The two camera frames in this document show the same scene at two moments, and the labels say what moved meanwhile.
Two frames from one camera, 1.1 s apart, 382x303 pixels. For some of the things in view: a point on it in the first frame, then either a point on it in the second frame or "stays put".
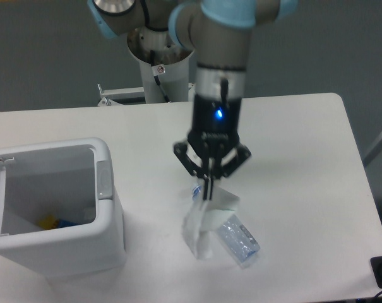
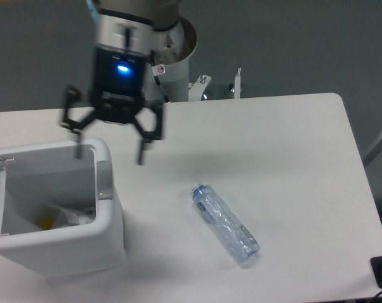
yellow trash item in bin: (48, 223) stays put
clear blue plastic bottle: (236, 238) stays put
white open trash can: (61, 216) stays put
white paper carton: (202, 219) to (66, 217)
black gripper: (215, 127) to (119, 94)
